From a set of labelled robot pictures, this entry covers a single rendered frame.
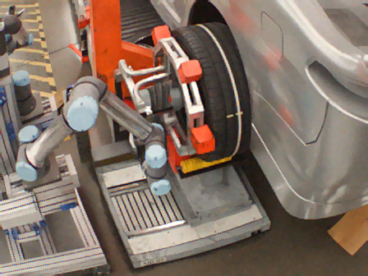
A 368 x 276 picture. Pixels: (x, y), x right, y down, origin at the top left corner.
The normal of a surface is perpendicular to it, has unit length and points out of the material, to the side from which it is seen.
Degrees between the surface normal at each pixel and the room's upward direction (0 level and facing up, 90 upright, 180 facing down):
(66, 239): 0
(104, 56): 90
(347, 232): 1
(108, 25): 90
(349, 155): 89
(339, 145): 89
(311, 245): 0
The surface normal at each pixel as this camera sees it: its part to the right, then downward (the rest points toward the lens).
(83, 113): 0.18, 0.60
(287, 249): -0.03, -0.73
